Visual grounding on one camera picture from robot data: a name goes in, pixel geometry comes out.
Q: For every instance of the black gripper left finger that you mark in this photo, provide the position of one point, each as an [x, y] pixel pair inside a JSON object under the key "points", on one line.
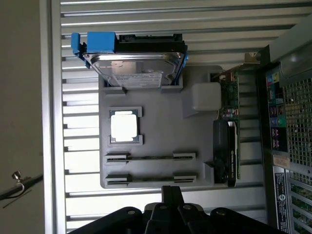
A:
{"points": [[156, 219]]}

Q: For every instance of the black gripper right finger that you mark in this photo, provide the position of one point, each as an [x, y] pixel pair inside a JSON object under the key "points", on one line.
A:
{"points": [[192, 219]]}

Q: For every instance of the green RAM stick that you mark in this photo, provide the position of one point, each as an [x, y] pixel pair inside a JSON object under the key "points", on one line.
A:
{"points": [[151, 181], [151, 158]]}

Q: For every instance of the green graphics card black cooler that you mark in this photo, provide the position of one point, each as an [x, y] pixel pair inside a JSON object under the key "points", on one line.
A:
{"points": [[228, 136]]}

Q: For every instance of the grey plastic parts rack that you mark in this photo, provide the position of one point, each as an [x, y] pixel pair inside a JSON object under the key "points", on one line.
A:
{"points": [[165, 122]]}

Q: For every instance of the silver CPU chip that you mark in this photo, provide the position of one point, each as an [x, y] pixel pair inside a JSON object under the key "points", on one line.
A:
{"points": [[123, 126]]}

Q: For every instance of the white rounded plastic block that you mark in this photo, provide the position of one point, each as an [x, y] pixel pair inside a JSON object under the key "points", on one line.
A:
{"points": [[206, 96]]}

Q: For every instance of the open metal PC case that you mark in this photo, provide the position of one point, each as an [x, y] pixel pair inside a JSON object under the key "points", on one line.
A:
{"points": [[292, 122]]}

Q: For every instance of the hard disk in blue carrier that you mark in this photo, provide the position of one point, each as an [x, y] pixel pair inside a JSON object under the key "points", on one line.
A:
{"points": [[136, 68]]}

